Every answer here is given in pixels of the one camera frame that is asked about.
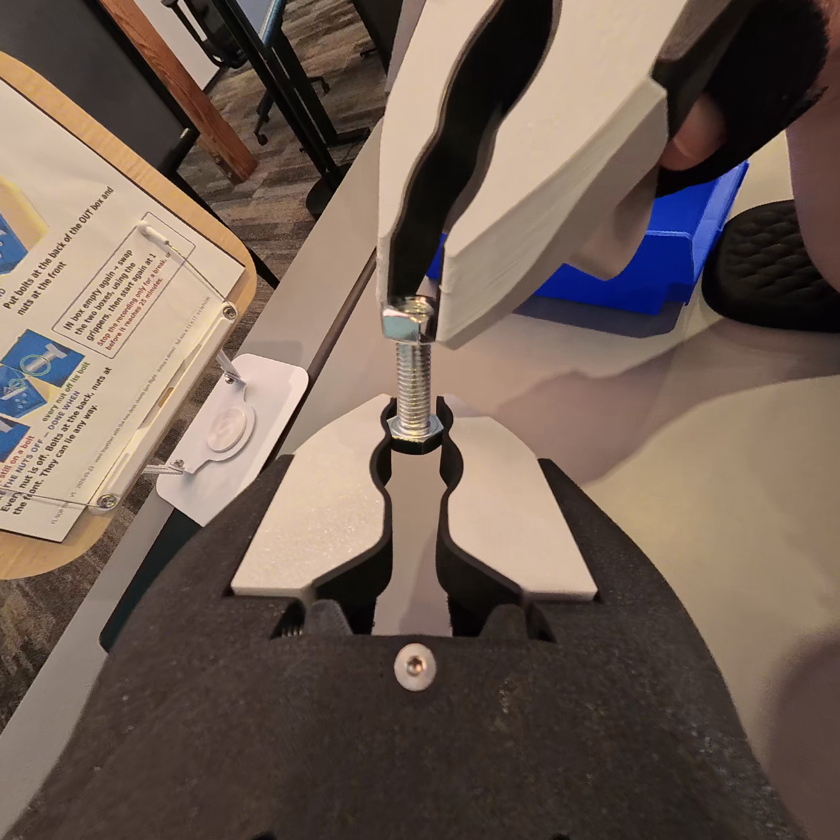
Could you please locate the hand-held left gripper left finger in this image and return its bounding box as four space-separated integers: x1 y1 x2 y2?
230 392 395 599

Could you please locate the silver hex bolt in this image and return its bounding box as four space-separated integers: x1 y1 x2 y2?
387 340 445 455

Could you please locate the brown wooden post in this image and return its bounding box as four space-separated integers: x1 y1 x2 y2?
98 0 258 186

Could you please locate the black framed sign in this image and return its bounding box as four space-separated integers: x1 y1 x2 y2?
0 0 201 178

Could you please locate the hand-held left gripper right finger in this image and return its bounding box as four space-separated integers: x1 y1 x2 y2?
435 392 599 599

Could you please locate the silver hex nut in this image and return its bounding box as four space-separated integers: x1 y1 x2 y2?
379 294 437 343

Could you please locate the white stand base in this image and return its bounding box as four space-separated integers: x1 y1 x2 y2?
155 354 309 527

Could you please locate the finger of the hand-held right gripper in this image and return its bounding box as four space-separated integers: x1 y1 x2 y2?
376 0 563 322
433 0 697 350

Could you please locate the light wooden board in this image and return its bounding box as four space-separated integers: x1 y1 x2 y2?
0 51 258 581

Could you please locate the person's right hand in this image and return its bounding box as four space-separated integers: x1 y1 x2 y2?
661 94 728 173

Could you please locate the blue plastic bin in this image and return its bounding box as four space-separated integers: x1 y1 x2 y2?
425 161 750 317

